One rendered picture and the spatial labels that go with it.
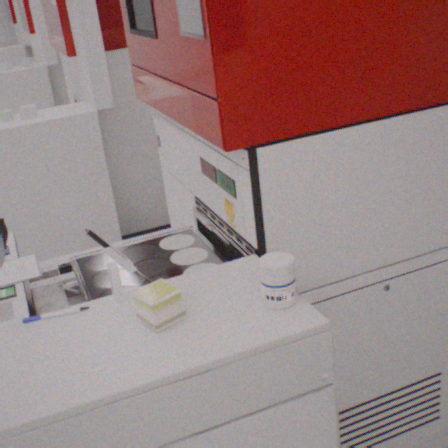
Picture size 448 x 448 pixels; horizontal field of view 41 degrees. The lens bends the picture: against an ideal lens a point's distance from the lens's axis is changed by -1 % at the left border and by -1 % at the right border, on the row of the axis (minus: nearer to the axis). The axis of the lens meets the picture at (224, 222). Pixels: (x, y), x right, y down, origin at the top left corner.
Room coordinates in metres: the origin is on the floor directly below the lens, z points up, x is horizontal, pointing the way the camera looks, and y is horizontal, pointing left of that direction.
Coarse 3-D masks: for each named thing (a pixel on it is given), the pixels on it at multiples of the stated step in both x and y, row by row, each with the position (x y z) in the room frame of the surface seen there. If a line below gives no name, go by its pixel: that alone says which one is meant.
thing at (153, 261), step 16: (160, 240) 1.60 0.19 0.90; (96, 256) 1.54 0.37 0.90; (128, 256) 1.52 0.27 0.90; (144, 256) 1.50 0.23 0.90; (160, 256) 1.49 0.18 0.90; (208, 256) 1.45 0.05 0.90; (96, 272) 1.44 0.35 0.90; (128, 272) 1.42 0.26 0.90; (144, 272) 1.41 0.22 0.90; (160, 272) 1.39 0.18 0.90; (176, 272) 1.38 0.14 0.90; (96, 288) 1.35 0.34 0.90; (128, 288) 1.33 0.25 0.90
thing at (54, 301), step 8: (40, 296) 1.38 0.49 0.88; (48, 296) 1.38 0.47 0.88; (56, 296) 1.37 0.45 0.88; (64, 296) 1.37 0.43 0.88; (40, 304) 1.34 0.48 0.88; (48, 304) 1.33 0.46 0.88; (56, 304) 1.33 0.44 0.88; (64, 304) 1.32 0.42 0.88; (40, 312) 1.30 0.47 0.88; (48, 312) 1.30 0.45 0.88
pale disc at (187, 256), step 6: (180, 252) 1.50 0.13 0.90; (186, 252) 1.49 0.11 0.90; (192, 252) 1.49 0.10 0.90; (198, 252) 1.48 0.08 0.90; (204, 252) 1.48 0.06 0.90; (174, 258) 1.47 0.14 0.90; (180, 258) 1.46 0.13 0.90; (186, 258) 1.46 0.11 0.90; (192, 258) 1.45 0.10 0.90; (198, 258) 1.45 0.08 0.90; (204, 258) 1.44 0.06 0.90; (180, 264) 1.43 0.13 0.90; (186, 264) 1.42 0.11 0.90
